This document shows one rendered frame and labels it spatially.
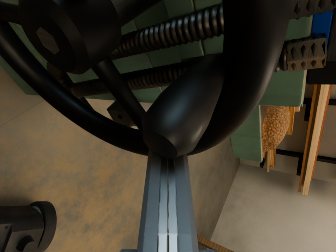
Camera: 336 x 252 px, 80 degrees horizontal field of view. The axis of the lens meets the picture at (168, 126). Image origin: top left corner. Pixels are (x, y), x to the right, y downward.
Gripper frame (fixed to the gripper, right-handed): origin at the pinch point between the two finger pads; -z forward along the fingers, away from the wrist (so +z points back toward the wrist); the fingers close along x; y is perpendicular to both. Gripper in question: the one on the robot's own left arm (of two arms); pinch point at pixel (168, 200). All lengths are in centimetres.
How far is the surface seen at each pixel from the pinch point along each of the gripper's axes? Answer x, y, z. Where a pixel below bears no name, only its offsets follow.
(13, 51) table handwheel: -16.9, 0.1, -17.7
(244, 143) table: 15.5, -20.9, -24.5
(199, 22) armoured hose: 2.7, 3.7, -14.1
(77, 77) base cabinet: -24, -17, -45
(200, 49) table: 3.3, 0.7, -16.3
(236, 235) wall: 102, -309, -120
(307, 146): 172, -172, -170
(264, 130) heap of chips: 18.2, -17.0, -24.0
